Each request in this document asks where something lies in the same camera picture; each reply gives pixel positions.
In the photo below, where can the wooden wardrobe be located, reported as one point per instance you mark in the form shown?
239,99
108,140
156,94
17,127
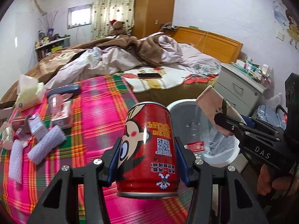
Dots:
150,16

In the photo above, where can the brown fleece blanket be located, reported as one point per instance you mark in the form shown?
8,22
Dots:
100,57

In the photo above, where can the patterned window curtain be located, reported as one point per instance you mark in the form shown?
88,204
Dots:
105,11

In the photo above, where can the trash inside bin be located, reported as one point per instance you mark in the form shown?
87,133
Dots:
195,146

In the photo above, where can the white cluttered shelf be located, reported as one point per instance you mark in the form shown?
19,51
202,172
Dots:
46,47

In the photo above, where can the pink strawberry drink carton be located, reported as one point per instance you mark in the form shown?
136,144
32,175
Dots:
64,118

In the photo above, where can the white foam fruit net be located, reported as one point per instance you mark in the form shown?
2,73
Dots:
52,139

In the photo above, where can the dark blue glasses case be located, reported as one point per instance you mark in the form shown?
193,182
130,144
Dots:
73,89

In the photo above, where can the pale pink duvet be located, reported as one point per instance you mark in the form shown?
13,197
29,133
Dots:
183,56

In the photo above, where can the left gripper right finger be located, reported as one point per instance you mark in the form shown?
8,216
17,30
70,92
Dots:
185,163

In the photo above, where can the wooden bed headboard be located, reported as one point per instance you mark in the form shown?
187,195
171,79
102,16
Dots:
224,49

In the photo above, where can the small window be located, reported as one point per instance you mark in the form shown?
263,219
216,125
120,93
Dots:
79,16

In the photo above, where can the brown teddy bear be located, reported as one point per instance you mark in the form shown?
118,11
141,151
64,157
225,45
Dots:
118,29

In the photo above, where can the white round trash bin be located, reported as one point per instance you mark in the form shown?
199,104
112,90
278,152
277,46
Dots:
190,124

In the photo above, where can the yellow tissue pack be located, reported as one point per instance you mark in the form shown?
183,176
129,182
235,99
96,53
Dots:
30,92

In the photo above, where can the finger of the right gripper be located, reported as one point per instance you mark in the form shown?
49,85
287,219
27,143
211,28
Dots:
260,125
228,123

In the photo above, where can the black smartphone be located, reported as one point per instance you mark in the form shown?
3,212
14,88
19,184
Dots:
149,75

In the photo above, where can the purple milk carton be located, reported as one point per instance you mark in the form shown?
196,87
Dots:
37,127

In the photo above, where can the pink plaid table cloth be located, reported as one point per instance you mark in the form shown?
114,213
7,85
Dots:
99,113

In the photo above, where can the right hand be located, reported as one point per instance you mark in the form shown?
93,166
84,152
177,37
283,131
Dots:
266,184

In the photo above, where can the crumpled white wrapper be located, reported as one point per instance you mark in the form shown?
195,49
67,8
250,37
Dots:
7,134

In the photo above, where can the red cartoon drink can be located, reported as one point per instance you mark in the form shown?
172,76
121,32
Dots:
147,162

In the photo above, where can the red herbal tea can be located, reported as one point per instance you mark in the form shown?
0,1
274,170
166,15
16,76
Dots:
21,122

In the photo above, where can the grey drawer nightstand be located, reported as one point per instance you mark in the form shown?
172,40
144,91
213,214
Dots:
239,89

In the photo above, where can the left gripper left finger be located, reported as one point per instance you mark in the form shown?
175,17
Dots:
110,159

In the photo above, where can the vase with dried branches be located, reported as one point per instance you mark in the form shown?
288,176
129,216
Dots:
48,20

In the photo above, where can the floral bed sheet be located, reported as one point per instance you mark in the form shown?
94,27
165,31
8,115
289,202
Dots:
170,78

